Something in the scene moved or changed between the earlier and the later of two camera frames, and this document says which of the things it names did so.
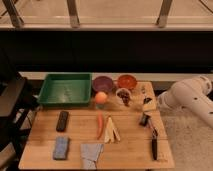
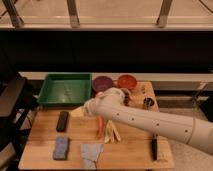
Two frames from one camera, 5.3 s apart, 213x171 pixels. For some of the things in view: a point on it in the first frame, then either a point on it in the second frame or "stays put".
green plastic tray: x=66 y=89 stays put
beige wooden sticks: x=110 y=132 stays put
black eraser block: x=62 y=121 stays put
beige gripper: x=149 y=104 -> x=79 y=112
